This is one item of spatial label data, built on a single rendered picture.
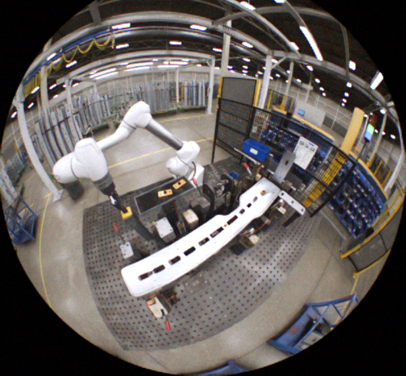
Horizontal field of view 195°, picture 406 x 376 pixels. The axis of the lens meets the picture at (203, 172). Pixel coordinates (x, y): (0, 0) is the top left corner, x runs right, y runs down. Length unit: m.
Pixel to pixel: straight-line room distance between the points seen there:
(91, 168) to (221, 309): 1.12
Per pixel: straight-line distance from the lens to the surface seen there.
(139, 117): 0.94
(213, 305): 1.06
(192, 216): 0.72
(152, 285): 0.76
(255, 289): 1.13
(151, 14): 3.22
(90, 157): 0.48
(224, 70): 8.29
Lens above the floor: 1.72
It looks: 42 degrees down
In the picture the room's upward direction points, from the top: 4 degrees clockwise
